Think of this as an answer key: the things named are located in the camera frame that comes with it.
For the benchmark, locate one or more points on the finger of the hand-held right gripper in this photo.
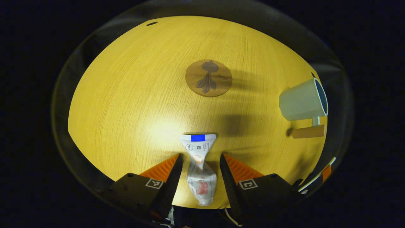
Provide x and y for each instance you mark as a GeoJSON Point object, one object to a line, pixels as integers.
{"type": "Point", "coordinates": [327, 172]}

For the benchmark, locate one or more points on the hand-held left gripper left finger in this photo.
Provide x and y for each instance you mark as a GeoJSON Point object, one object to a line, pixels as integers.
{"type": "Point", "coordinates": [171, 186]}

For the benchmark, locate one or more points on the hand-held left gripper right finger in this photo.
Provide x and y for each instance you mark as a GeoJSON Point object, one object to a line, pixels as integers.
{"type": "Point", "coordinates": [231, 186]}

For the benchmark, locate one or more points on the white squeezed toothpaste tube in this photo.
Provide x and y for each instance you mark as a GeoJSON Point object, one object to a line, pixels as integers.
{"type": "Point", "coordinates": [202, 183]}

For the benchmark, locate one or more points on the round brown wooden coaster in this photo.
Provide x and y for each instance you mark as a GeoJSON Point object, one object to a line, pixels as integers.
{"type": "Point", "coordinates": [221, 85]}

